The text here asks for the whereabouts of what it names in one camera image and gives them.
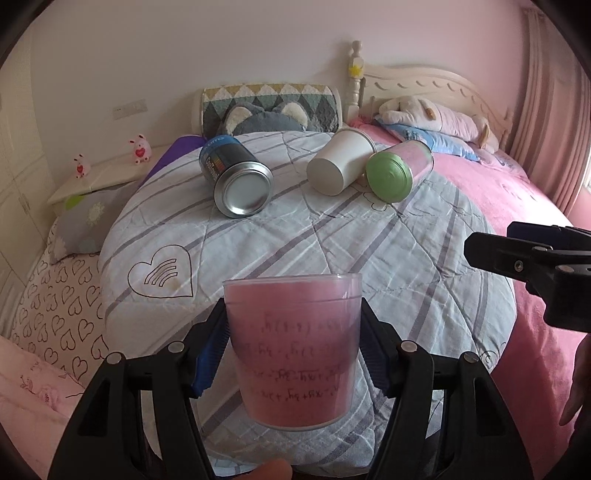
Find blue metal can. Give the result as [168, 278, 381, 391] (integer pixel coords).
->
[199, 135, 274, 219]

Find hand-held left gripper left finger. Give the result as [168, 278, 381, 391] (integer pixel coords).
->
[48, 299, 230, 480]

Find purple cloth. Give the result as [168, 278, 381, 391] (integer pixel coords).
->
[142, 135, 206, 185]

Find pink floral blanket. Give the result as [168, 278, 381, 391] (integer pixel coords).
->
[0, 335, 90, 462]

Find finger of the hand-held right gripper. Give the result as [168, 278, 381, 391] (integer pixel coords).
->
[506, 222, 591, 252]
[464, 230, 591, 333]

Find white wall socket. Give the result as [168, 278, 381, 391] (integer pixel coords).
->
[112, 100, 147, 120]

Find heart printed sheet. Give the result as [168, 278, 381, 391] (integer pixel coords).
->
[10, 251, 109, 386]

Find clear cup with pink paper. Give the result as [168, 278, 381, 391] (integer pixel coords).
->
[222, 273, 363, 431]

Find diamond patterned cushion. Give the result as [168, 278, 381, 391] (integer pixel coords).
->
[199, 83, 343, 139]

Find pink bed sheet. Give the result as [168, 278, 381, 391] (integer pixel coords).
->
[346, 117, 591, 462]

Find blue pillow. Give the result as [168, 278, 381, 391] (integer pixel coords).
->
[374, 115, 481, 162]

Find cream wardrobe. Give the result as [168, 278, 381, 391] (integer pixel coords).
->
[0, 92, 54, 287]

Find grey flower pillow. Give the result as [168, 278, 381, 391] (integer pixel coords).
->
[46, 181, 144, 265]

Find person's right hand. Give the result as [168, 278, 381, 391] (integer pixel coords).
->
[560, 336, 591, 426]

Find grey cat plush pillow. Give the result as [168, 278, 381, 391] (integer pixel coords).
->
[223, 102, 309, 137]

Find large pink bunny figurine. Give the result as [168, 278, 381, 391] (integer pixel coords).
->
[128, 134, 152, 165]

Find cream bedpost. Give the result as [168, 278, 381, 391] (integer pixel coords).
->
[345, 41, 365, 121]

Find grey striped quilt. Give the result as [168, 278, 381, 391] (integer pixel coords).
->
[99, 130, 517, 462]

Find cream nightstand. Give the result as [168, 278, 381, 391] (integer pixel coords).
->
[47, 143, 174, 206]

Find person's left hand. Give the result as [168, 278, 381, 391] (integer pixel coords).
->
[247, 459, 293, 480]

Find pink cup with green lid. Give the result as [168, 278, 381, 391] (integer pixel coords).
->
[366, 141, 435, 202]

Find white and pink plush toy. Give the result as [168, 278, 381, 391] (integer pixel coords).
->
[378, 97, 499, 149]

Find pink curtain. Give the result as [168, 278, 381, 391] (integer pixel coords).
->
[508, 9, 591, 227]

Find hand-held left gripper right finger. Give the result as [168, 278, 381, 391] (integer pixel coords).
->
[359, 299, 546, 480]

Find cream bed headboard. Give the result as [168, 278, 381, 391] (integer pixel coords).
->
[360, 65, 514, 148]

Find white paper cup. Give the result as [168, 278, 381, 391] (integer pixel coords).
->
[307, 128, 376, 196]

